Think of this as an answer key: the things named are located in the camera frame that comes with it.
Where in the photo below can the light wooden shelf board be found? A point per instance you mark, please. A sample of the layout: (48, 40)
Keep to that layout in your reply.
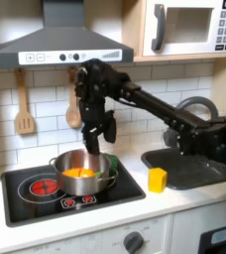
(184, 58)

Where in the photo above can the steel pot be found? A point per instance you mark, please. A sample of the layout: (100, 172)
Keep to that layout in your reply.
(82, 187)

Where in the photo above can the grey sink basin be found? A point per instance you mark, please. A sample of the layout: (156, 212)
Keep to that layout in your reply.
(184, 172)

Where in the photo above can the white toy microwave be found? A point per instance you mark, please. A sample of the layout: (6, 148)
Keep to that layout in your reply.
(187, 48)

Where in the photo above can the white oven front panel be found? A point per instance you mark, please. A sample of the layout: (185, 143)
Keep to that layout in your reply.
(85, 241)

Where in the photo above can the grey extractor hood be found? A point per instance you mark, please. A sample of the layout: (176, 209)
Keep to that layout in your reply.
(62, 41)

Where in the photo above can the black stove top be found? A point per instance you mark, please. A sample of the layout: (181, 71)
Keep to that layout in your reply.
(125, 190)

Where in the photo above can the wooden spoon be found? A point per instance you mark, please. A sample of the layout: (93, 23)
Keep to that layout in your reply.
(73, 117)

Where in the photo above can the white cabinet door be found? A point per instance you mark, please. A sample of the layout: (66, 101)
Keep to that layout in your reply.
(191, 218)

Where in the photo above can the wooden slotted spatula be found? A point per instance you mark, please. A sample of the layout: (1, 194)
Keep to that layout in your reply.
(24, 122)

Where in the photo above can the yellow block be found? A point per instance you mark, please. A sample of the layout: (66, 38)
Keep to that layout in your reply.
(157, 181)

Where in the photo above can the orange toy vegetable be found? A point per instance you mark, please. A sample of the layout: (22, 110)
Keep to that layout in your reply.
(78, 172)

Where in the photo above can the grey tap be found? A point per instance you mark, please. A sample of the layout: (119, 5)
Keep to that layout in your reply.
(201, 101)

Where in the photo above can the grey oven knob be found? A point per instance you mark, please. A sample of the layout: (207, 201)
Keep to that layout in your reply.
(133, 243)

